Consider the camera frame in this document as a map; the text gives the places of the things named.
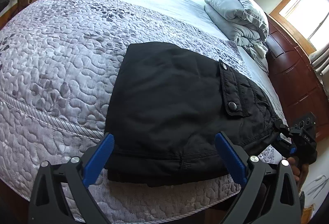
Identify black quilted pants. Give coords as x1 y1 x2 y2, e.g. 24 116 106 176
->
105 42 279 187

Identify person's right hand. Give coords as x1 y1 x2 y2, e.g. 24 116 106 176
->
287 157 309 191

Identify dark wooden headboard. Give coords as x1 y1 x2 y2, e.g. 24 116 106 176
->
265 16 328 142

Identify folded grey duvet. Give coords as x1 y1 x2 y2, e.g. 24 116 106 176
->
204 0 269 73

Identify side wooden framed window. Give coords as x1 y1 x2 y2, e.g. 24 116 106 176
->
270 0 328 55

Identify grey quilted bedspread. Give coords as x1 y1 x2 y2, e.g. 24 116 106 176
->
0 0 277 223

